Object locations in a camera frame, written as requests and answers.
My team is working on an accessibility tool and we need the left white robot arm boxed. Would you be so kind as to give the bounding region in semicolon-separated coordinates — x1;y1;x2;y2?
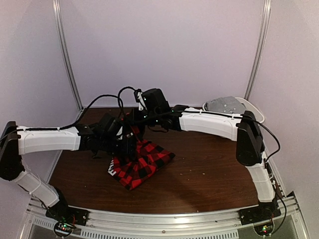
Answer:
0;121;136;221

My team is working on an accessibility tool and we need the red black plaid shirt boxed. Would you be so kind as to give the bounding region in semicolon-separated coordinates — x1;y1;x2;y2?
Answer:
108;126;175;191

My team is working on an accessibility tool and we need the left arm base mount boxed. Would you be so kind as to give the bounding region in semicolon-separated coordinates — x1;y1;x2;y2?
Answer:
45;189;89;227

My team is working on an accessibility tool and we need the left aluminium frame post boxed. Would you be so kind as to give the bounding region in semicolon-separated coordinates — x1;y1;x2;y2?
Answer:
52;0;83;111

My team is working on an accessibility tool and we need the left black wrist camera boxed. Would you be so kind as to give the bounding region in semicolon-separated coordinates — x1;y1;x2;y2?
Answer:
96;113;123;138

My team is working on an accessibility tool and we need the aluminium front rail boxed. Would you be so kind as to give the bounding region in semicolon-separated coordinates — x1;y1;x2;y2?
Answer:
18;190;311;239

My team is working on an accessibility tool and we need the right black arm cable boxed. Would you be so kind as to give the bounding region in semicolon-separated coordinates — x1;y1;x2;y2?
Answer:
117;86;143;118

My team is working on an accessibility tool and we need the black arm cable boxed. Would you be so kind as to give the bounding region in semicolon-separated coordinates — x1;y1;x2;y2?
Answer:
117;86;143;118
14;94;125;132

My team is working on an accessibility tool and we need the right aluminium frame post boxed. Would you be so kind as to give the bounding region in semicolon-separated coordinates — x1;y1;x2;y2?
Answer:
244;0;272;100

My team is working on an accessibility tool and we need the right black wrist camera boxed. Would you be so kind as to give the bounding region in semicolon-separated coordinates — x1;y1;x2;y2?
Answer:
134;88;170;114

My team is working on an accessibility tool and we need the grey button shirt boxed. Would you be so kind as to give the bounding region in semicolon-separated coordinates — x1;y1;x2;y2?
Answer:
202;96;246;114

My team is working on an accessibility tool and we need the white plastic tub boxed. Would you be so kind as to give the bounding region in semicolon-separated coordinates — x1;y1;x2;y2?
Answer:
201;96;265;125

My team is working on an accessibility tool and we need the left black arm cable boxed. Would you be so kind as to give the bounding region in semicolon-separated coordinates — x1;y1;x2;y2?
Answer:
14;94;125;132

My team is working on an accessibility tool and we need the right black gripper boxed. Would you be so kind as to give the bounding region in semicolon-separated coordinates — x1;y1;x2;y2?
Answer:
129;107;160;125

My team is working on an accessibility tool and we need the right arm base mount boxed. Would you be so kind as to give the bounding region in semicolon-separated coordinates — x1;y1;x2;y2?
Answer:
239;200;281;225

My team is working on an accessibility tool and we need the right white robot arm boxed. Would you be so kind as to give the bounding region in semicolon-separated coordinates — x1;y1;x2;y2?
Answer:
128;105;275;220

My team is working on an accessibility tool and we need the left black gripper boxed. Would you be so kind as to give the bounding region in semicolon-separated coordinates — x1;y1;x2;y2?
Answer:
99;136;135;156

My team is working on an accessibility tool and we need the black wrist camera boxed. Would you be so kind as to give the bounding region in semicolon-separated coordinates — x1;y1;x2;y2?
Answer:
134;88;170;114
96;113;123;138

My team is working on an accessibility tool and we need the aluminium frame post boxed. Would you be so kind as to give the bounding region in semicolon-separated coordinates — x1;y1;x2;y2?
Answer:
244;0;272;100
52;0;83;111

